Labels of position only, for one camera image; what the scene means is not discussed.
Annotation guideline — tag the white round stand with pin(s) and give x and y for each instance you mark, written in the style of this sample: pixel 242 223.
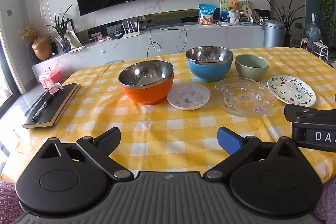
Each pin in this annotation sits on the white round stand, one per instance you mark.
pixel 320 47

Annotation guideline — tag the glass sliding door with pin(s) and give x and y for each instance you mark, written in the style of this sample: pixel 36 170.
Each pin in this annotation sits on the glass sliding door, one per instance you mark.
pixel 8 77

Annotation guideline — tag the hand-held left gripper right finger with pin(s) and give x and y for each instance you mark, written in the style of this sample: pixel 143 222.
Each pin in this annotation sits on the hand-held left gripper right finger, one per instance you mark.
pixel 228 142

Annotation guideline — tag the white drawing card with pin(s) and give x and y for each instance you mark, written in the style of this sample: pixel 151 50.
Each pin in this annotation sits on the white drawing card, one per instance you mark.
pixel 74 39

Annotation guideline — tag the dried flower bunch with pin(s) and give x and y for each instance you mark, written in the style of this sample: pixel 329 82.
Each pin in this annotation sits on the dried flower bunch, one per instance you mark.
pixel 27 33

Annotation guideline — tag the green picture card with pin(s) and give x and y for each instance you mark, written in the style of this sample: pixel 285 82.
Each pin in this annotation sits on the green picture card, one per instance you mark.
pixel 223 5

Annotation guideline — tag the black notebook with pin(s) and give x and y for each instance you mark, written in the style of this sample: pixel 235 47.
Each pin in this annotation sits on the black notebook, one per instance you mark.
pixel 60 103

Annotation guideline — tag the pink gift box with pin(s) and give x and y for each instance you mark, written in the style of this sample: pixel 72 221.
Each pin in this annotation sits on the pink gift box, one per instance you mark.
pixel 50 78

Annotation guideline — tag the white painted plate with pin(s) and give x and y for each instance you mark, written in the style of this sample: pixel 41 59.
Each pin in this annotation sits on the white painted plate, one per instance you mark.
pixel 290 90

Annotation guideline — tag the round paper fan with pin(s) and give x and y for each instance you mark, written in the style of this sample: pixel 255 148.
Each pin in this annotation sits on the round paper fan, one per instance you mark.
pixel 246 11

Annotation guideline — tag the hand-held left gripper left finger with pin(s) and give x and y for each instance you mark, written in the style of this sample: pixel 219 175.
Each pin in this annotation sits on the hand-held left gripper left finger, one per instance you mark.
pixel 110 138

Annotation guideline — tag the light blue stool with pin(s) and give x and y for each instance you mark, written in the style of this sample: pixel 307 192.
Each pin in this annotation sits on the light blue stool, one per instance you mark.
pixel 114 61

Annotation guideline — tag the blue snack bag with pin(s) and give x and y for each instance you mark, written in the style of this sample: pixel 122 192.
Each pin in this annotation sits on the blue snack bag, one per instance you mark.
pixel 206 15

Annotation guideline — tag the plant in blue glass vase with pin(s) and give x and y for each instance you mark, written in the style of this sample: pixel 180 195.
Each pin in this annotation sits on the plant in blue glass vase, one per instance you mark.
pixel 65 44

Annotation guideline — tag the pink photo card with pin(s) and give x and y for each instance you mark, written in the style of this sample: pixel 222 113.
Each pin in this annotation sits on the pink photo card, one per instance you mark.
pixel 95 37

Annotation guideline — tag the gold round vase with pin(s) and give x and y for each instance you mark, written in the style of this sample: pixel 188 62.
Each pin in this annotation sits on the gold round vase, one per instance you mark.
pixel 42 49

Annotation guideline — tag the green ceramic bowl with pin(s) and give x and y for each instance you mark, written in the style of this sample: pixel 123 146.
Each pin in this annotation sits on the green ceramic bowl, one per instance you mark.
pixel 250 70

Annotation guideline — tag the clear glass plate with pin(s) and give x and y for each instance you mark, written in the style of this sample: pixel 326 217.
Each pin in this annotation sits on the clear glass plate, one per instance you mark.
pixel 244 98

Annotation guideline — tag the blue water jug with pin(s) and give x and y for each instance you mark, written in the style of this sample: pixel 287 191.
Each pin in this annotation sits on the blue water jug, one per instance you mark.
pixel 313 32

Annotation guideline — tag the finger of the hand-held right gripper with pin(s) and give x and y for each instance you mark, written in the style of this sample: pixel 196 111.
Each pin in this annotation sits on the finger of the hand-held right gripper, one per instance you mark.
pixel 309 115

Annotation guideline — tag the small white sticker plate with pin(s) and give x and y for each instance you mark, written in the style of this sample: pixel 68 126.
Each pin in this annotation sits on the small white sticker plate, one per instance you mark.
pixel 189 96

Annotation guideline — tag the white router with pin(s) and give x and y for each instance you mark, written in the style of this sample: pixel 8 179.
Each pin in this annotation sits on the white router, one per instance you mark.
pixel 131 34

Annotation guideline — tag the blue steel bowl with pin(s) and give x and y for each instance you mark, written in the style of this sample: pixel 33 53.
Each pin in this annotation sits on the blue steel bowl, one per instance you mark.
pixel 208 70

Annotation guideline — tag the silver tablet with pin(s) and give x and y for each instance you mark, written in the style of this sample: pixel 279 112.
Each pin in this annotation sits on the silver tablet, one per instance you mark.
pixel 224 24

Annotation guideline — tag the white marble TV cabinet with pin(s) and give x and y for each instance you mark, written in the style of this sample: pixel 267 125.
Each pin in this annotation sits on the white marble TV cabinet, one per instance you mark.
pixel 170 39

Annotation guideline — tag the leafy green plant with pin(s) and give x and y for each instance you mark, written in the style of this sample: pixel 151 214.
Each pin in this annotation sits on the leafy green plant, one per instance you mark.
pixel 325 1

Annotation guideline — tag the orange steel bowl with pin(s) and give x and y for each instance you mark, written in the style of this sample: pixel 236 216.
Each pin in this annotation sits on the orange steel bowl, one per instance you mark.
pixel 147 94

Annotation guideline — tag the long-leaf potted plant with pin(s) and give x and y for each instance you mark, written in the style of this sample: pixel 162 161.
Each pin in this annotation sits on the long-leaf potted plant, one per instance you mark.
pixel 287 19

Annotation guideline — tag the pink candy wrapper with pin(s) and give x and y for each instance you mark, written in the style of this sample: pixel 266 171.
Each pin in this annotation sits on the pink candy wrapper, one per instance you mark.
pixel 56 88

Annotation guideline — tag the black pen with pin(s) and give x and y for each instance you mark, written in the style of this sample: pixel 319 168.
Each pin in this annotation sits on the black pen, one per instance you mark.
pixel 42 108

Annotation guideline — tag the brown teddy bear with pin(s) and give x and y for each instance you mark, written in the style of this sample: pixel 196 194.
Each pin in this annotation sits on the brown teddy bear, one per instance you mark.
pixel 233 5

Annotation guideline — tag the grey trash bin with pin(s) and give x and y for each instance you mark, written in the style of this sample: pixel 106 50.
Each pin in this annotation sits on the grey trash bin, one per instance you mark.
pixel 273 35

